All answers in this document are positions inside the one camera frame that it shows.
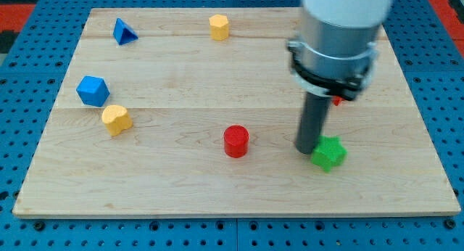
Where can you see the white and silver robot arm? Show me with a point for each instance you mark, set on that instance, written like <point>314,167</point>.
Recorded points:
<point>334,51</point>

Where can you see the red cylinder block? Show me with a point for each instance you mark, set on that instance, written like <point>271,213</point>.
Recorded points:
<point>236,141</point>

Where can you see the wooden board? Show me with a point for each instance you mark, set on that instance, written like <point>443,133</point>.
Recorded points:
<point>182,90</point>

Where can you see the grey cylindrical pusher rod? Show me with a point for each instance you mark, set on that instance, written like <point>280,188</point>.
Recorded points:
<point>311,123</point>

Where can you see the yellow hexagon block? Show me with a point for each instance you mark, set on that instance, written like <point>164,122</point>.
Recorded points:
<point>219,27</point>

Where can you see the green star block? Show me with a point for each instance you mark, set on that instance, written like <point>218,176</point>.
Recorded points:
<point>328,153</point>

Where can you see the small red block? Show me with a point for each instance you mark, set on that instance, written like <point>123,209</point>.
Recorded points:
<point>337,100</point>

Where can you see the yellow heart block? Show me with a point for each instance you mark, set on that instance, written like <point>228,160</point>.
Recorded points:
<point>116,119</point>

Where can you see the blue triangle block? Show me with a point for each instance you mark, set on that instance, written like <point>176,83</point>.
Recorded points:
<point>123,33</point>

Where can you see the blue cube block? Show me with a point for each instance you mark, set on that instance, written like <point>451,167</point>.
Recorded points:
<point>93,91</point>

